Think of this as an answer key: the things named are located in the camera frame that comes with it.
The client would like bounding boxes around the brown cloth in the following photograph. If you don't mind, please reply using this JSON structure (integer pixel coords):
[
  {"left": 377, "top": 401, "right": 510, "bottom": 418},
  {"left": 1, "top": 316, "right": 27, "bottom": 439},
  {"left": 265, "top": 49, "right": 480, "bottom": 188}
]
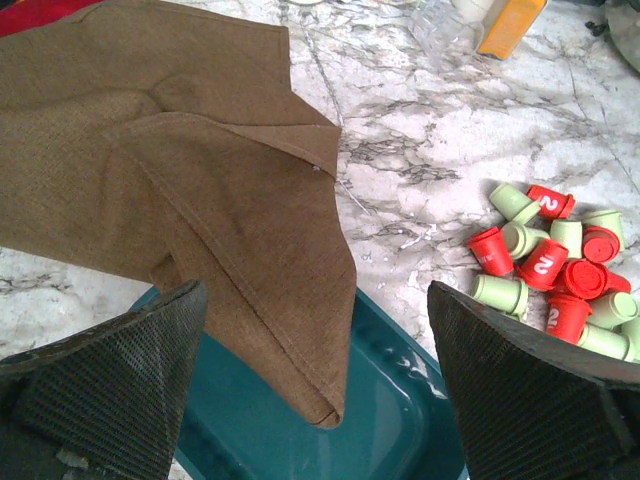
[{"left": 0, "top": 0, "right": 359, "bottom": 431}]

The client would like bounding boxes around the green coffee capsule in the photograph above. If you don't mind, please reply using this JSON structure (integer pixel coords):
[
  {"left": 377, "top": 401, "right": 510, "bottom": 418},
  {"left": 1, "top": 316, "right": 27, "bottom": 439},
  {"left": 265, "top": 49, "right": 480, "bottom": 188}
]
[
  {"left": 501, "top": 222, "right": 550, "bottom": 260},
  {"left": 577, "top": 323, "right": 636, "bottom": 362},
  {"left": 587, "top": 292, "right": 639, "bottom": 329},
  {"left": 471, "top": 274, "right": 529, "bottom": 317}
]

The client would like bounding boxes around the teal storage basket tray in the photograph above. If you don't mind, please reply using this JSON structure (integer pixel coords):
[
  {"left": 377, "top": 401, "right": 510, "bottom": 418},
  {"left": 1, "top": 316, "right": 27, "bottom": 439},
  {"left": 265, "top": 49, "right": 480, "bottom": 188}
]
[{"left": 119, "top": 284, "right": 469, "bottom": 480}]

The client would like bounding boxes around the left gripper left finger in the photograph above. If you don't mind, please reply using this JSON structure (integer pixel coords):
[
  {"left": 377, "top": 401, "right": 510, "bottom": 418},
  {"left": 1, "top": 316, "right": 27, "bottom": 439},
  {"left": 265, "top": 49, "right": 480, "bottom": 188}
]
[{"left": 1, "top": 281, "right": 207, "bottom": 479}]

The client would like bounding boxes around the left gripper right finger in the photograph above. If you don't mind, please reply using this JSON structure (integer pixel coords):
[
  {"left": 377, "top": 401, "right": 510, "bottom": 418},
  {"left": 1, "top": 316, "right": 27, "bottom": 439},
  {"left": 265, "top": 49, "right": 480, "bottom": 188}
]
[{"left": 428, "top": 281, "right": 639, "bottom": 479}]

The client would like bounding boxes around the orange spice bottle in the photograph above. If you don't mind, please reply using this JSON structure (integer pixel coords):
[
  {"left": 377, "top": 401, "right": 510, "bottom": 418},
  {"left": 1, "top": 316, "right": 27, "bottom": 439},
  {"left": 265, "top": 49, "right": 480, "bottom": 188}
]
[{"left": 477, "top": 0, "right": 548, "bottom": 60}]

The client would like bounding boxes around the red cloth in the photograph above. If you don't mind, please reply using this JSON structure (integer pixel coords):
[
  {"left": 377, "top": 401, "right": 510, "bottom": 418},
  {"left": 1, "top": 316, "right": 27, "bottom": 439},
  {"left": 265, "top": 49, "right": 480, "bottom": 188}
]
[{"left": 1, "top": 0, "right": 100, "bottom": 37}]

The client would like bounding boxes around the red coffee capsule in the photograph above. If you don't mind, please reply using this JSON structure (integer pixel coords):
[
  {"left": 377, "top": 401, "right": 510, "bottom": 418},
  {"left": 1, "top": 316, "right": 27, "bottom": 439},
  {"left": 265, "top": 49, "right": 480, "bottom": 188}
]
[{"left": 467, "top": 227, "right": 514, "bottom": 277}]

